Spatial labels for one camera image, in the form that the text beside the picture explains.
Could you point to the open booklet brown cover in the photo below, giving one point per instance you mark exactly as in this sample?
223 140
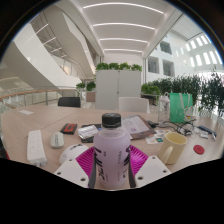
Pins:
135 126

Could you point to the green tote bag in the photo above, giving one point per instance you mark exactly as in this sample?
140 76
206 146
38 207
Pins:
180 108

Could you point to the ceiling light strips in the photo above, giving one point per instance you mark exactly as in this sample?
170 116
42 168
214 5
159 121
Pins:
123 25

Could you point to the black notebook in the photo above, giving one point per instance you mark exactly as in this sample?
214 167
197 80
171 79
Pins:
87 140

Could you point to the white power strip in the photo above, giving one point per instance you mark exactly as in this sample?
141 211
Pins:
36 148

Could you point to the white chair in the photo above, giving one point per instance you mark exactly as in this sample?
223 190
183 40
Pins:
133 105

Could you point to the silver foil packet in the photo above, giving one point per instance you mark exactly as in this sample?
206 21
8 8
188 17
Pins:
87 132

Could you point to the colourful sticker sheet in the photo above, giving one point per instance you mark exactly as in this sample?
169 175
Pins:
154 138

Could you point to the brown planter with plants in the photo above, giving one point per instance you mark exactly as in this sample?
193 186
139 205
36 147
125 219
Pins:
90 95

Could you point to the cream yellow mug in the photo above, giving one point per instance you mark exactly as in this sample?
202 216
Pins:
175 146

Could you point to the red and black small box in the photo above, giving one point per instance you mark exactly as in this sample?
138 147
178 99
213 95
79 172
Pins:
68 128

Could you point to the flat round red coaster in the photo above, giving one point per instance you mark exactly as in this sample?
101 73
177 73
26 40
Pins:
199 149

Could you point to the black pouch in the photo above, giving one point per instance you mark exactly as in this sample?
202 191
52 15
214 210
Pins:
152 124

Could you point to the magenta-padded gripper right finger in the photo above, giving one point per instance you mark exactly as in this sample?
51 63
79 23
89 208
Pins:
151 170

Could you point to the white cabinet with plants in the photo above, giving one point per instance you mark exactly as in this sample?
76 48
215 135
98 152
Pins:
116 88

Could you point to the clear plastic water bottle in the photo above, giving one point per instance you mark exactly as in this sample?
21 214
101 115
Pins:
163 108

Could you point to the black chair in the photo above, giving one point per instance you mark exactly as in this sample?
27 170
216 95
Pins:
69 102

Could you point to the large white computer mouse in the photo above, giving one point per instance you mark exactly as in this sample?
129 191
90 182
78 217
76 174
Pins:
71 152

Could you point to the row of green plants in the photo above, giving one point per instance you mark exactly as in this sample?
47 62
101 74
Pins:
186 90

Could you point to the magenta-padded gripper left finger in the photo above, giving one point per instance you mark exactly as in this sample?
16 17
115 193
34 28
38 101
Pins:
71 171

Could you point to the purple drink bottle black cap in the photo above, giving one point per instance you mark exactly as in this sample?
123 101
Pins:
111 156

